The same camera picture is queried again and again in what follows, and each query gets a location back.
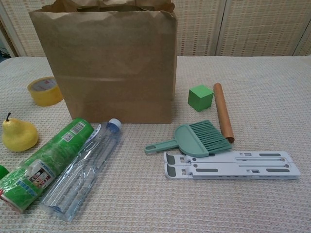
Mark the green cube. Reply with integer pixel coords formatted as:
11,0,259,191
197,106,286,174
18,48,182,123
187,84,214,112

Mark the small green object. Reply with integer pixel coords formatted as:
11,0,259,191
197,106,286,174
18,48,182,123
0,164,10,181

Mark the green hand brush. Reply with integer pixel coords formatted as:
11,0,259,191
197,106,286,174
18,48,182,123
144,119,231,156

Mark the white folding laptop stand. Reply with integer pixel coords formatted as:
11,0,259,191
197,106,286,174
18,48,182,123
163,150,301,181

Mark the yellow tape roll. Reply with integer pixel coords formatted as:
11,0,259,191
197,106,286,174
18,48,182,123
27,76,64,107

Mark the green tube package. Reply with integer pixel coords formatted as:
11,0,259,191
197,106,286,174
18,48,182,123
0,117,95,214

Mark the bamboo folding screen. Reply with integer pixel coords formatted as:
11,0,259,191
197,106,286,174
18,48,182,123
0,0,311,58

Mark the beige woven tablecloth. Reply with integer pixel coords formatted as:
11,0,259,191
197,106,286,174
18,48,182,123
0,55,311,233

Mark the brown cardboard tube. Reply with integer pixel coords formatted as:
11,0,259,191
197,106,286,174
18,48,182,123
213,83,236,144

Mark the yellow round toy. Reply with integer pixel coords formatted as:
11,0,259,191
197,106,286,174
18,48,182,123
1,112,38,152

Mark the transparent water bottle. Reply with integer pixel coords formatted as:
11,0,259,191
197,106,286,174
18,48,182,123
40,118,122,222

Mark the brown paper bag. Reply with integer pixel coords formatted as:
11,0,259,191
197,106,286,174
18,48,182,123
28,0,178,125

